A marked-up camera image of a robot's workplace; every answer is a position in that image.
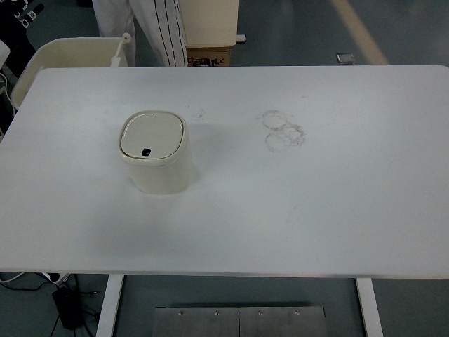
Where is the white table leg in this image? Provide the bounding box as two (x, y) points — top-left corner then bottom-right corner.
(95, 274), (126, 337)
(355, 277), (385, 337)

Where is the white cable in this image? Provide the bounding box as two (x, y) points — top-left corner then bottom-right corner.
(0, 271), (26, 286)

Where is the grey metal plate with screws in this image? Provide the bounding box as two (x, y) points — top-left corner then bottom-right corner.
(154, 306), (328, 337)

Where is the black power adapter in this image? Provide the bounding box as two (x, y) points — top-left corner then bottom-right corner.
(52, 285), (86, 331)

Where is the brown cardboard box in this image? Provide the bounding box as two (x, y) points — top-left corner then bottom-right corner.
(185, 45), (233, 67)

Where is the white power strip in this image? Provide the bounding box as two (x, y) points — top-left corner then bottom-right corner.
(39, 272), (72, 284)

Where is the large cream plastic tub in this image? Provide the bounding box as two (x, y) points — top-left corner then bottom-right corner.
(10, 32), (134, 110)

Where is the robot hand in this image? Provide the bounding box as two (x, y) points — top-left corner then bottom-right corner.
(10, 1), (46, 29)

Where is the black cable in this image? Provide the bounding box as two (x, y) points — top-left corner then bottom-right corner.
(0, 273), (103, 337)

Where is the cream trash bin with lid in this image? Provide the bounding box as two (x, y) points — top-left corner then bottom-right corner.
(117, 110), (194, 195)

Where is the tall white plastic bin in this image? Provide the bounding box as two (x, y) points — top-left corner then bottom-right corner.
(180, 0), (241, 47)

